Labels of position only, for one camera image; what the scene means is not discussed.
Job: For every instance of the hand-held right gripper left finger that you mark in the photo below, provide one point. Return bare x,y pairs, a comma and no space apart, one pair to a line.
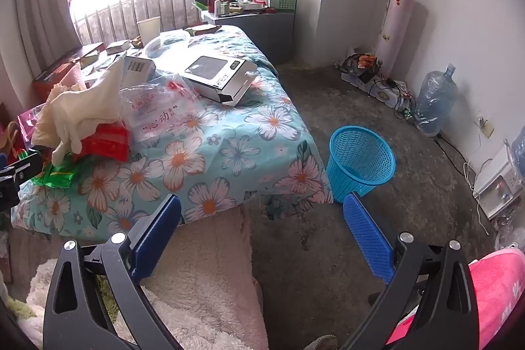
158,235

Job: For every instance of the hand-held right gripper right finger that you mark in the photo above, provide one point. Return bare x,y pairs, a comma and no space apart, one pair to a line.
367,235

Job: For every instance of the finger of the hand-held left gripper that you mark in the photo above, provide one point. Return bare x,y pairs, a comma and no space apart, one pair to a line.
24,166

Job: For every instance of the shiny green snack packet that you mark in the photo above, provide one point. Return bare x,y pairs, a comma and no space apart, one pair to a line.
61,173

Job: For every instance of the blue plastic wastebasket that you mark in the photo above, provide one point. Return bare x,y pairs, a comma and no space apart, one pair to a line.
361,157

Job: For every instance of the cream white cloth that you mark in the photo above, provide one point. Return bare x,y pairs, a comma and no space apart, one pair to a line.
82,108

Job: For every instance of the red snack packet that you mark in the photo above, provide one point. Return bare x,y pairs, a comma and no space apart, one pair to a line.
108,141

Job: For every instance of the clear plastic bag red print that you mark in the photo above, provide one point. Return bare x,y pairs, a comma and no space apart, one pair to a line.
164,108

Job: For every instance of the small white cardboard box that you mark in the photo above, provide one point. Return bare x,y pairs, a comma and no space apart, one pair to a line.
139,69

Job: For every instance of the white and grey appliance box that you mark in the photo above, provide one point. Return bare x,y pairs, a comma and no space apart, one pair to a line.
219,77

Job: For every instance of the red gift bag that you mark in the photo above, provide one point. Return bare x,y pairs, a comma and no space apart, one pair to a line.
10,141

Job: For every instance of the cream fluffy rug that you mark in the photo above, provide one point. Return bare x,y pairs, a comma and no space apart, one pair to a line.
205,292

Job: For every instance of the orange red cabinet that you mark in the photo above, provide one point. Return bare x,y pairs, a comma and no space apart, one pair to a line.
53,71

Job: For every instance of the pink fluffy cloth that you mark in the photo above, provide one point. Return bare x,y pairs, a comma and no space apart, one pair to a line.
74,77

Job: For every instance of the grey shoe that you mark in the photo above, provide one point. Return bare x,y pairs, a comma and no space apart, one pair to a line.
322,344

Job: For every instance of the floral light blue blanket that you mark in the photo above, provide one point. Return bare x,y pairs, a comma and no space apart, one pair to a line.
229,136

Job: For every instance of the white water dispenser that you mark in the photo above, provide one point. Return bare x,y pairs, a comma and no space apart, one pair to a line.
496,186

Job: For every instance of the green fluffy rug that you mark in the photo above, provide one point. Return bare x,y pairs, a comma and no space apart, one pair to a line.
20,309

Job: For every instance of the bright pink cloth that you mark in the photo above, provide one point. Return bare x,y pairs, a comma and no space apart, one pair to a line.
500,292

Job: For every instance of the large clear water bottle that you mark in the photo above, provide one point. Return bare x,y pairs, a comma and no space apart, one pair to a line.
434,104

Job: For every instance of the beige biscuit packet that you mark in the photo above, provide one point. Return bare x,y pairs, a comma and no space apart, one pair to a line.
118,47

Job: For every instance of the grey curtain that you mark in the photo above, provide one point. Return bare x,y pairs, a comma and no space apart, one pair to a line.
37,5

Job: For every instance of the small yellow snack packet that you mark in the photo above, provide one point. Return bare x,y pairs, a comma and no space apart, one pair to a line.
137,43

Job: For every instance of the black bag with orange contents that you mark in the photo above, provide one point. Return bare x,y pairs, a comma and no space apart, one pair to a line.
357,67

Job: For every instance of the water bottle on dispenser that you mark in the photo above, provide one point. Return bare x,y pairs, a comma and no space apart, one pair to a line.
519,151

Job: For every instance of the white paper cup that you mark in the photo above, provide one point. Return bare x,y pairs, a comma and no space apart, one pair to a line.
148,31

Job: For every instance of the crumpled clear plastic wrap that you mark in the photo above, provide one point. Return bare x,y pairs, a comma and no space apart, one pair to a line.
166,44

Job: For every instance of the grey cabinet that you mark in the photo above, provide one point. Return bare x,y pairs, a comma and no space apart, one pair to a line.
262,34

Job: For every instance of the green plastic basket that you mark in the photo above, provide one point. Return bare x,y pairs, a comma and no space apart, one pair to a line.
283,1

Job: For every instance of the white wall socket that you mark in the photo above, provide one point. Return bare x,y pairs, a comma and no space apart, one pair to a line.
486,126

